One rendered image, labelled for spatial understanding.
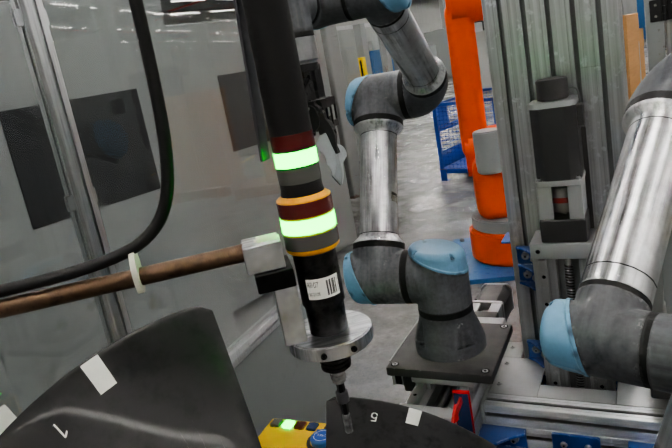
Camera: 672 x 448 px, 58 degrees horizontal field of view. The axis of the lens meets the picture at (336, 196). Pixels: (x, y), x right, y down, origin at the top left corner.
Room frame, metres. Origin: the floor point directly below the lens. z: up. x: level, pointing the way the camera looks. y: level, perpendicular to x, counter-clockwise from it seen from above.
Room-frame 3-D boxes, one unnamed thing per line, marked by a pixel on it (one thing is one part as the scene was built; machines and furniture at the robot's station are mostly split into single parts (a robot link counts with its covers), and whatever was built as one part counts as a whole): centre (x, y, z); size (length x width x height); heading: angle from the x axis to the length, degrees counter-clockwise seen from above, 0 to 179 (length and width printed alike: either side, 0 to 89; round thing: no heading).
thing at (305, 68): (1.05, 0.02, 1.62); 0.09 x 0.08 x 0.12; 154
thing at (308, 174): (0.46, 0.03, 1.60); 0.03 x 0.03 x 0.01
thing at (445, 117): (7.53, -2.06, 0.49); 1.27 x 0.88 x 0.98; 140
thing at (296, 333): (0.46, 0.04, 1.50); 0.09 x 0.07 x 0.10; 99
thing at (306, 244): (0.46, 0.03, 1.55); 0.04 x 0.04 x 0.01
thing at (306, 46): (1.04, 0.03, 1.70); 0.08 x 0.08 x 0.05
